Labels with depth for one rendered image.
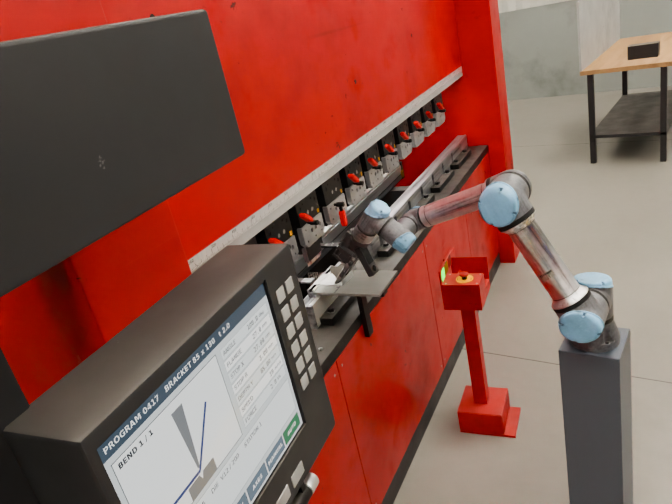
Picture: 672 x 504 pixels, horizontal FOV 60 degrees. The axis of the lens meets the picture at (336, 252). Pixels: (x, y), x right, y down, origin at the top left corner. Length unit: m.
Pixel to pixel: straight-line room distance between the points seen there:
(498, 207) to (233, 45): 0.88
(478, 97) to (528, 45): 5.66
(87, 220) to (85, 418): 0.20
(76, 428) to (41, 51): 0.36
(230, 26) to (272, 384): 1.18
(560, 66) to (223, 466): 9.04
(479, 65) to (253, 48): 2.31
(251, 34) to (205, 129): 1.11
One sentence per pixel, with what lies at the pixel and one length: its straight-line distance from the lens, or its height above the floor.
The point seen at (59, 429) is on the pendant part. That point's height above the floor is 1.60.
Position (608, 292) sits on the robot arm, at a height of 0.97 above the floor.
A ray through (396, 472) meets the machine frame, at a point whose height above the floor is 0.09.
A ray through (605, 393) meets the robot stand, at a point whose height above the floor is 0.64.
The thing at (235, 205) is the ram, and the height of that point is 1.46.
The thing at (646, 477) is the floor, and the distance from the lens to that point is 2.75.
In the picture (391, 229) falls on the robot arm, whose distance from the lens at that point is 1.93.
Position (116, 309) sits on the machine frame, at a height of 1.51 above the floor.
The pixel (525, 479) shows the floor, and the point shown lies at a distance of 2.70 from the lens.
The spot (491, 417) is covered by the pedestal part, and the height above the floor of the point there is 0.11.
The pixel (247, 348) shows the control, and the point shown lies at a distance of 0.83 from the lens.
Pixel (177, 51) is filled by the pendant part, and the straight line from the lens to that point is 0.78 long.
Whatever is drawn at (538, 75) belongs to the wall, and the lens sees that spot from 9.67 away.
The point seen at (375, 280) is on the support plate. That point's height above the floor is 1.00.
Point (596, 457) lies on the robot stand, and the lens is 2.27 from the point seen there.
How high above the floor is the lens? 1.92
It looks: 22 degrees down
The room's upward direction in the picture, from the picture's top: 13 degrees counter-clockwise
